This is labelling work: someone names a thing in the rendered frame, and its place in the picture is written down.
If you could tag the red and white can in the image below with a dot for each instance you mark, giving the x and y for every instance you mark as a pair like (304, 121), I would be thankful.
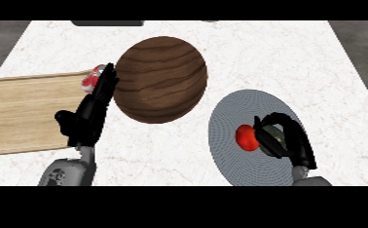
(90, 81)

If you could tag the brown wooden bowl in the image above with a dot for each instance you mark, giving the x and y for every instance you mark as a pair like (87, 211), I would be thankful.
(159, 80)

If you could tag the dark grey appliance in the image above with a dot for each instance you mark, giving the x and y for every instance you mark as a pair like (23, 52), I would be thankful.
(108, 23)

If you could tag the dark green squash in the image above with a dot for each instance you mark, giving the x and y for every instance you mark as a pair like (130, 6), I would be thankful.
(275, 136)

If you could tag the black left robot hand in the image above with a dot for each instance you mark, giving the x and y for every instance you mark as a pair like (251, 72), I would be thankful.
(90, 115)

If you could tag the pale wooden cutting board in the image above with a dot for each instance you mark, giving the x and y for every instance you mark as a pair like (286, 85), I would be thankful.
(32, 111)

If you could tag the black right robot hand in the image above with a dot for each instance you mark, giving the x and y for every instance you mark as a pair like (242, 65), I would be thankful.
(298, 141)

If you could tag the round grey placemat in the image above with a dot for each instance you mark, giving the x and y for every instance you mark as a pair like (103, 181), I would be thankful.
(235, 160)

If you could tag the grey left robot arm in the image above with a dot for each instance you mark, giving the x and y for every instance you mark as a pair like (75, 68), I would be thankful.
(71, 170)

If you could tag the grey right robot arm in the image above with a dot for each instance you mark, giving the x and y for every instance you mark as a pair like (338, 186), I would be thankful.
(306, 178)

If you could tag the red tomato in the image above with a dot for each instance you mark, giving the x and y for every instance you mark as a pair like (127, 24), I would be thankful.
(245, 137)

